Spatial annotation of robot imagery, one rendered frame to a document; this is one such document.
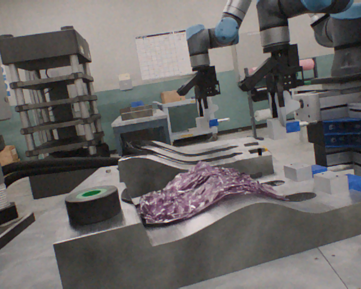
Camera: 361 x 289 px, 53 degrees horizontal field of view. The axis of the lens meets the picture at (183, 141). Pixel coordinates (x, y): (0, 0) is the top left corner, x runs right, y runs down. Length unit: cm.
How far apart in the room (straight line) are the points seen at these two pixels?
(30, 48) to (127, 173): 405
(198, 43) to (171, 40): 603
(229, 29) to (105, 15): 633
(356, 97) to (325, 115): 11
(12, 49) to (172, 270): 452
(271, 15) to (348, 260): 63
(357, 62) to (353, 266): 85
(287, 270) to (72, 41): 440
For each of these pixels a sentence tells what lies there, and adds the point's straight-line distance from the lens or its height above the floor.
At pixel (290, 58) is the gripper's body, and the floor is 111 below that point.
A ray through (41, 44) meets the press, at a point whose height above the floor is 188.
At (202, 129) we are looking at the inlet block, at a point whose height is 92.
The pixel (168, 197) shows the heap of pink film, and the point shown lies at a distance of 61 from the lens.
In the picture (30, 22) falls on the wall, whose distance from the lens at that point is 769.
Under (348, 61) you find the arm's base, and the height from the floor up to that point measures 108.
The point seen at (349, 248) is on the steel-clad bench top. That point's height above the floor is 80.
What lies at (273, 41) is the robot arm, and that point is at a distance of 98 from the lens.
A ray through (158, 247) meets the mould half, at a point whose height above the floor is 87.
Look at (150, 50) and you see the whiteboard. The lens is 735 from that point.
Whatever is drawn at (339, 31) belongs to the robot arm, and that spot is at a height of 118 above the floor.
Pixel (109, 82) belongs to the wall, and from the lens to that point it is 733.
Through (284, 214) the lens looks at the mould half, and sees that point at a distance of 58.
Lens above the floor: 108
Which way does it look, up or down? 8 degrees down
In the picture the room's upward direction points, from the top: 9 degrees counter-clockwise
